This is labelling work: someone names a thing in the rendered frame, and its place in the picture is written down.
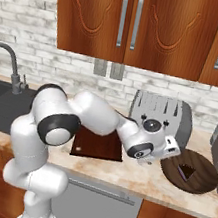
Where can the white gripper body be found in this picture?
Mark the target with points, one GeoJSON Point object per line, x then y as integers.
{"type": "Point", "coordinates": [148, 159]}

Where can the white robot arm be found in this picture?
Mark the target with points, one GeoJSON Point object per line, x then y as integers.
{"type": "Point", "coordinates": [43, 150]}

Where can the dark cake slice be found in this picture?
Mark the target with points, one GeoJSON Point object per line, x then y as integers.
{"type": "Point", "coordinates": [186, 171]}

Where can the dark brown square tray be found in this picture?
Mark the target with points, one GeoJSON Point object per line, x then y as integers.
{"type": "Point", "coordinates": [101, 147]}

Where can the dark wooden bowl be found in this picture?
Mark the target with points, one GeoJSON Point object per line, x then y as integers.
{"type": "Point", "coordinates": [204, 175]}

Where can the silver toaster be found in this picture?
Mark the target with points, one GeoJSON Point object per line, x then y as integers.
{"type": "Point", "coordinates": [162, 108]}

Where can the grey dishwasher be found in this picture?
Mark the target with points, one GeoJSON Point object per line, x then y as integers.
{"type": "Point", "coordinates": [96, 213]}

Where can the dark grey sink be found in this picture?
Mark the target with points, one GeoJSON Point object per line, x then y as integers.
{"type": "Point", "coordinates": [2, 112]}

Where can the grey curved tap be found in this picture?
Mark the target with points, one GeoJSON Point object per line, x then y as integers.
{"type": "Point", "coordinates": [15, 81]}

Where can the grey wall socket plate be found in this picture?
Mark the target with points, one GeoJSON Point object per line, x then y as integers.
{"type": "Point", "coordinates": [117, 71]}
{"type": "Point", "coordinates": [100, 67]}

